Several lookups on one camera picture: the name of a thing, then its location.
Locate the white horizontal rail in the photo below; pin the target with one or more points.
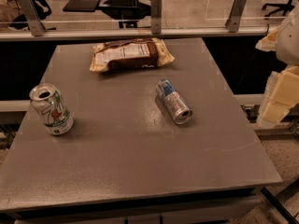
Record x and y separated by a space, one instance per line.
76 35

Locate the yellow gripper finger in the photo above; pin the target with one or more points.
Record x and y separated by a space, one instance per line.
281 94
269 42

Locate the green white 7up can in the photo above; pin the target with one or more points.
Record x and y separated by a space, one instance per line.
49 104

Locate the dark background desk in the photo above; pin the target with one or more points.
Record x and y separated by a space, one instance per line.
126 12

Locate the silver blue redbull can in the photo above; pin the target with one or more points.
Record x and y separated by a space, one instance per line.
173 102

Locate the left metal rail bracket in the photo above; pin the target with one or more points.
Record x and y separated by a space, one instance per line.
35 26

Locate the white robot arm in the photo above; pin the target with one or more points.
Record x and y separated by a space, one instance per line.
287 49

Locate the brown white snack bag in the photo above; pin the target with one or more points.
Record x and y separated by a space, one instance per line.
130 54

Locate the middle metal rail bracket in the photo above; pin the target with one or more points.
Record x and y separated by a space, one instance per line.
156 16

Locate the metal rail bracket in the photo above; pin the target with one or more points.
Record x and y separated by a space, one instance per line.
233 22
35 26
156 16

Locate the right metal rail bracket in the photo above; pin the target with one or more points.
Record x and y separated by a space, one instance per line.
233 22

